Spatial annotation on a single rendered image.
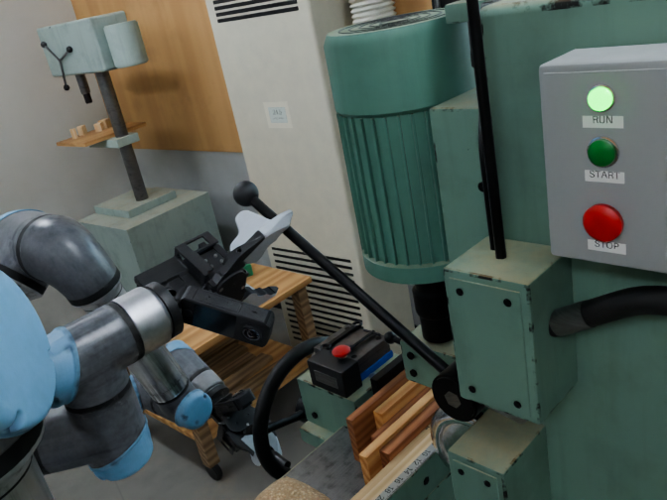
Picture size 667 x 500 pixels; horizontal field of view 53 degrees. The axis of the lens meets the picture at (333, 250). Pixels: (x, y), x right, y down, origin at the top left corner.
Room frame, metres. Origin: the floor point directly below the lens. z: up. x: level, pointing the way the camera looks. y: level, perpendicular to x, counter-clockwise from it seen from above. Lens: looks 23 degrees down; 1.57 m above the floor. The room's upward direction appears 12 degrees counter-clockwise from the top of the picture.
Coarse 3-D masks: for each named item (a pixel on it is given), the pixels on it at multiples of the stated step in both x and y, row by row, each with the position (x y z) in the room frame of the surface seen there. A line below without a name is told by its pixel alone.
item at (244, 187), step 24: (240, 192) 0.84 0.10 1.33; (264, 216) 0.83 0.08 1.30; (360, 288) 0.73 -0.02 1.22; (384, 312) 0.69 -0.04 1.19; (408, 336) 0.67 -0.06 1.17; (432, 360) 0.64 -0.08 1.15; (432, 384) 0.63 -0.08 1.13; (456, 384) 0.60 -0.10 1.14; (456, 408) 0.60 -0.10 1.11; (480, 408) 0.59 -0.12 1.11
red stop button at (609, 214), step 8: (592, 208) 0.46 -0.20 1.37; (600, 208) 0.46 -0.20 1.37; (608, 208) 0.45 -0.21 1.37; (584, 216) 0.47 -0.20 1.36; (592, 216) 0.46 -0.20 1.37; (600, 216) 0.46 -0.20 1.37; (608, 216) 0.45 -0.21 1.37; (616, 216) 0.45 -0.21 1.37; (584, 224) 0.47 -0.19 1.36; (592, 224) 0.46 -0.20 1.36; (600, 224) 0.46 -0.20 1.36; (608, 224) 0.45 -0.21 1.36; (616, 224) 0.45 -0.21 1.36; (592, 232) 0.46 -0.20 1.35; (600, 232) 0.46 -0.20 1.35; (608, 232) 0.45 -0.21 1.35; (616, 232) 0.45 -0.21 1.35; (600, 240) 0.46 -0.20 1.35; (608, 240) 0.45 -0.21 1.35
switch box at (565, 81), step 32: (544, 64) 0.50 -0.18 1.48; (576, 64) 0.48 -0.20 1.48; (608, 64) 0.46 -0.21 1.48; (640, 64) 0.44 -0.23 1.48; (544, 96) 0.50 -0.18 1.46; (576, 96) 0.48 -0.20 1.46; (640, 96) 0.44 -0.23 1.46; (544, 128) 0.50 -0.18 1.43; (576, 128) 0.48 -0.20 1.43; (608, 128) 0.46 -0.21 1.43; (640, 128) 0.44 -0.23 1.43; (576, 160) 0.48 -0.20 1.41; (640, 160) 0.44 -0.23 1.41; (576, 192) 0.48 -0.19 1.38; (608, 192) 0.46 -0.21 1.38; (640, 192) 0.44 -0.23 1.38; (576, 224) 0.48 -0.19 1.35; (640, 224) 0.44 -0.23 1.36; (576, 256) 0.48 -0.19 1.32; (608, 256) 0.46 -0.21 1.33; (640, 256) 0.44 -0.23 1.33
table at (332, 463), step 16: (304, 432) 0.93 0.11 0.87; (320, 432) 0.92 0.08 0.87; (336, 432) 0.87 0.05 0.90; (320, 448) 0.84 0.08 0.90; (336, 448) 0.83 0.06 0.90; (304, 464) 0.81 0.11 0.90; (320, 464) 0.80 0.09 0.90; (336, 464) 0.80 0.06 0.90; (352, 464) 0.79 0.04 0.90; (304, 480) 0.78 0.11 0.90; (320, 480) 0.77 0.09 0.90; (336, 480) 0.76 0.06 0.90; (352, 480) 0.76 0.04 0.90; (448, 480) 0.73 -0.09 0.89; (336, 496) 0.73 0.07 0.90; (352, 496) 0.73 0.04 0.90; (432, 496) 0.70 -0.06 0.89; (448, 496) 0.72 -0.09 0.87
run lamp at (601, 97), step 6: (600, 84) 0.46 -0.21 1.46; (594, 90) 0.46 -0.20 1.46; (600, 90) 0.46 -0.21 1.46; (606, 90) 0.46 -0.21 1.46; (612, 90) 0.46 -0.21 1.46; (588, 96) 0.47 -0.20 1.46; (594, 96) 0.46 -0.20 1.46; (600, 96) 0.46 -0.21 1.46; (606, 96) 0.46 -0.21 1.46; (612, 96) 0.46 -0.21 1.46; (588, 102) 0.47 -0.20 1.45; (594, 102) 0.46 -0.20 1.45; (600, 102) 0.46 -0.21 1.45; (606, 102) 0.46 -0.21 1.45; (612, 102) 0.46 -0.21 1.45; (594, 108) 0.46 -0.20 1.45; (600, 108) 0.46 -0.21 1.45; (606, 108) 0.46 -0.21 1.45
